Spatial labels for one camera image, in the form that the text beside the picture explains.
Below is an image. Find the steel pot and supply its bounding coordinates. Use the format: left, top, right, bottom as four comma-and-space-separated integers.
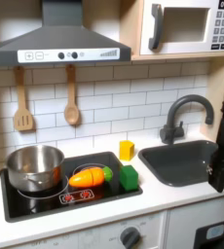
6, 144, 65, 193

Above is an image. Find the wooden slotted spatula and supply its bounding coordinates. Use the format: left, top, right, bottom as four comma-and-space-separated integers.
13, 66, 34, 132

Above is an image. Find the dark grey tap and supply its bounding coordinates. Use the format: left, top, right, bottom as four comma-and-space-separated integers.
159, 94, 215, 145

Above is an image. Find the grey oven knob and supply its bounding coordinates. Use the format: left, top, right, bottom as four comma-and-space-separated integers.
119, 226, 141, 249

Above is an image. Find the green block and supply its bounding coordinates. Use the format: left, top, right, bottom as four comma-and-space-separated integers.
119, 164, 139, 192

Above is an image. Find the wooden spoon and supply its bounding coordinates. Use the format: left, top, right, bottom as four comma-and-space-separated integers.
63, 63, 81, 126

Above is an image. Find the orange toy carrot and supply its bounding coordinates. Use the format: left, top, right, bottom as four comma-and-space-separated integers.
68, 165, 114, 189

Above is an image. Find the dark grey sink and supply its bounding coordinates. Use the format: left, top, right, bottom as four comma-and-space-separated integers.
137, 139, 222, 188

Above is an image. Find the black stove top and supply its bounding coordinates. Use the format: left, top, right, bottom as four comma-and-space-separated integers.
0, 151, 143, 224

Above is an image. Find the grey range hood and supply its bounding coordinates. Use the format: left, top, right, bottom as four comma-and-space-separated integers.
0, 0, 132, 67

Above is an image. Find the black appliance panel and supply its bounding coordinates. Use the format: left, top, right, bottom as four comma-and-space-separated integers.
193, 218, 224, 249

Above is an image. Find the white toy microwave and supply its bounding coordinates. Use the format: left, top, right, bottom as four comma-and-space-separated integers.
139, 0, 224, 56

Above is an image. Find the grey microwave handle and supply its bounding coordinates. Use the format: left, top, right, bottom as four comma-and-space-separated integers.
148, 3, 164, 52

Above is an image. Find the yellow block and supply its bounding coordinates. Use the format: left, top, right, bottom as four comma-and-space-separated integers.
119, 140, 135, 161

